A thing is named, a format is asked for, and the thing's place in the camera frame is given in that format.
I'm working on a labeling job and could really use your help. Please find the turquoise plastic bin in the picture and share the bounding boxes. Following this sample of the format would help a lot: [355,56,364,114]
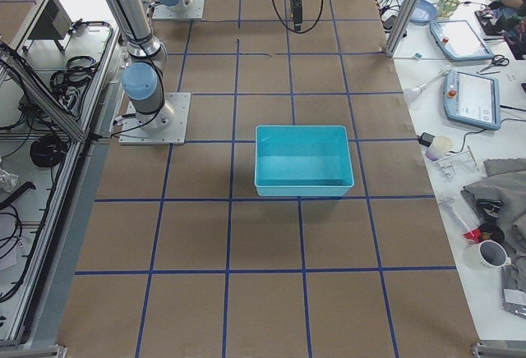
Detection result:
[254,125,354,197]

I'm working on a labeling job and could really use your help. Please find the blue plastic bowl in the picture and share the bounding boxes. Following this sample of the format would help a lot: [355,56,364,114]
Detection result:
[410,0,437,25]

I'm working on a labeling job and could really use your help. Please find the green mug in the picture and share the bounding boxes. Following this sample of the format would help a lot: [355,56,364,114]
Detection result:
[436,0,459,19]

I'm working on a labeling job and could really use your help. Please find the black coiled cable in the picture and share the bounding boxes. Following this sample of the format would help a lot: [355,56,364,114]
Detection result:
[30,132,69,168]

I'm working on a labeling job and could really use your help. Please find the far teach pendant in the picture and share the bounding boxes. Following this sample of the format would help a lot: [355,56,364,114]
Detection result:
[429,20,494,62]

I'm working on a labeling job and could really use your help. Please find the teach pendant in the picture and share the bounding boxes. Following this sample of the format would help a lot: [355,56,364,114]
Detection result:
[429,20,494,62]
[443,71,501,131]

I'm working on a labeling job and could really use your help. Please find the black handled scissors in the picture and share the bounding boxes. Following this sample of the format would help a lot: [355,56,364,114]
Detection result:
[477,54,510,75]

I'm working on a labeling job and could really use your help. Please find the near teach pendant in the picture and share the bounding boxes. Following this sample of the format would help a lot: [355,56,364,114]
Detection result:
[443,71,501,131]

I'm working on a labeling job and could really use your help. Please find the aluminium frame post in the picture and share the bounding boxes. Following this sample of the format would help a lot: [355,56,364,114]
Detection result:
[384,0,418,57]

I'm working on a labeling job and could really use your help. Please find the grey cloth pile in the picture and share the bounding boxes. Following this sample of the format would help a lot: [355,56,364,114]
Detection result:
[461,158,525,268]

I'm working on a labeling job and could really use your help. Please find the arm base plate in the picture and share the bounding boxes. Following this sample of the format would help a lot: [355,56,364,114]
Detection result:
[118,92,191,145]
[152,0,205,21]

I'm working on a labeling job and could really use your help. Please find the grey control box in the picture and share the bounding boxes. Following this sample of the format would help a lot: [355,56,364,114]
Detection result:
[28,0,72,52]

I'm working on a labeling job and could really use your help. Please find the purple white cup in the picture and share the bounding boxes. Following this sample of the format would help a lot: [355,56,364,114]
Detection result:
[425,135,453,161]

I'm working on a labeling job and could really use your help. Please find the white mug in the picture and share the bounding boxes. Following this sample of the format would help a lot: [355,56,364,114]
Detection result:
[464,240,511,269]

